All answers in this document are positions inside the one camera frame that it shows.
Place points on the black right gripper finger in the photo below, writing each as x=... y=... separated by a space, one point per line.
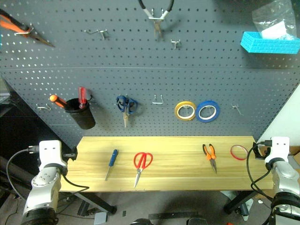
x=256 y=147

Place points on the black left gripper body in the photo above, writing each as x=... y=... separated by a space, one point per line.
x=66 y=155

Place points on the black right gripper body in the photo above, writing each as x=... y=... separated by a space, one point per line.
x=262 y=153

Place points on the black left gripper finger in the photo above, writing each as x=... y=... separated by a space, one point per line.
x=74 y=155

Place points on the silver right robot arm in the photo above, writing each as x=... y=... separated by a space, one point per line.
x=284 y=178

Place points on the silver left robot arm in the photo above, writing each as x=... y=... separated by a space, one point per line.
x=43 y=185

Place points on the grey metal pegboard wall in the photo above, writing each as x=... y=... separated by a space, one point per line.
x=150 y=70

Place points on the red tape roll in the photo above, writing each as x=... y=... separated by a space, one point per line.
x=234 y=156

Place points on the black cup holder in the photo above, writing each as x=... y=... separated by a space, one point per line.
x=80 y=116

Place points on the blue tape roll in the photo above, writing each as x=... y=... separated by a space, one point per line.
x=216 y=112

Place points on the black table leg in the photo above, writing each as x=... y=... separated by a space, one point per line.
x=98 y=203
x=239 y=201

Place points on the small grey box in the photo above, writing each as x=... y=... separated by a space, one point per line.
x=100 y=218

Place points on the yellow tape roll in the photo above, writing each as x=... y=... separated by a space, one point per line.
x=178 y=110

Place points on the dark rounded shape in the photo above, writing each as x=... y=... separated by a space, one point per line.
x=197 y=221
x=140 y=222

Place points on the cyan plastic bin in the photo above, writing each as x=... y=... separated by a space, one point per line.
x=269 y=43

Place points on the long metal pegboard hook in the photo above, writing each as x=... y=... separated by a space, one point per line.
x=97 y=31

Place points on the clear plastic bag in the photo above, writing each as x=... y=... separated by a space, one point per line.
x=274 y=22

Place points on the short metal pegboard hook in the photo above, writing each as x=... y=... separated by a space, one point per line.
x=175 y=43

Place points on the orange black long-nose pliers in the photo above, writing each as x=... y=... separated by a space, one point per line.
x=16 y=25

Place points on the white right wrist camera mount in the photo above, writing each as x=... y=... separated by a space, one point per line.
x=278 y=148

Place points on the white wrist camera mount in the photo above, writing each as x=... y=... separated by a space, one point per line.
x=50 y=152
x=278 y=148

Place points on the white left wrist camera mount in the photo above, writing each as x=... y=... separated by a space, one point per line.
x=50 y=152

